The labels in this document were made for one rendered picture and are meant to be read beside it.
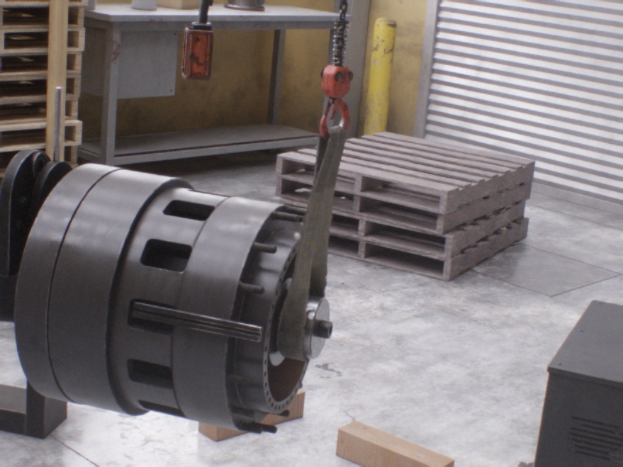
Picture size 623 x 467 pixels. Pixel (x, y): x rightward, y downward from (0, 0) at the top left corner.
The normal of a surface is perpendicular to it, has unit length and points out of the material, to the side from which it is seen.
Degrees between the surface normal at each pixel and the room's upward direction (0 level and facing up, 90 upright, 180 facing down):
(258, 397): 126
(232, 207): 11
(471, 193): 90
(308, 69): 90
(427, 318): 0
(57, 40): 89
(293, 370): 31
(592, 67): 120
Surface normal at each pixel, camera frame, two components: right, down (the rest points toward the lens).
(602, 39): -0.55, -0.38
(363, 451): -0.62, 0.14
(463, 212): 0.85, 0.21
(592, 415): -0.40, 0.20
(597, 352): 0.09, -0.96
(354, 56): 0.72, 0.24
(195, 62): 0.24, 0.26
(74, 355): -0.32, 0.44
